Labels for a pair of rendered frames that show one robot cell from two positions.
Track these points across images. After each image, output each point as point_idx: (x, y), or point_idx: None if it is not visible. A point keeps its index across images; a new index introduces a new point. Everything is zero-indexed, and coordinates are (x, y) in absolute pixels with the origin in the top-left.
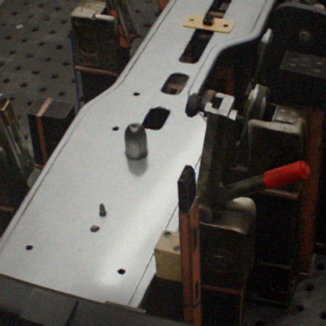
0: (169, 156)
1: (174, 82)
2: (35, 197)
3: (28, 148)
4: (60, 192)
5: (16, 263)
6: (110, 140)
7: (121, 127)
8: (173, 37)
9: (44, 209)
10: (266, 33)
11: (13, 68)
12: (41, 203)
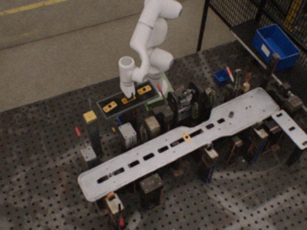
0: (226, 111)
1: (168, 190)
2: (256, 119)
3: (251, 128)
4: (250, 117)
5: (268, 109)
6: (233, 122)
7: (229, 123)
8: (198, 139)
9: (256, 116)
10: (196, 103)
11: None
12: (255, 117)
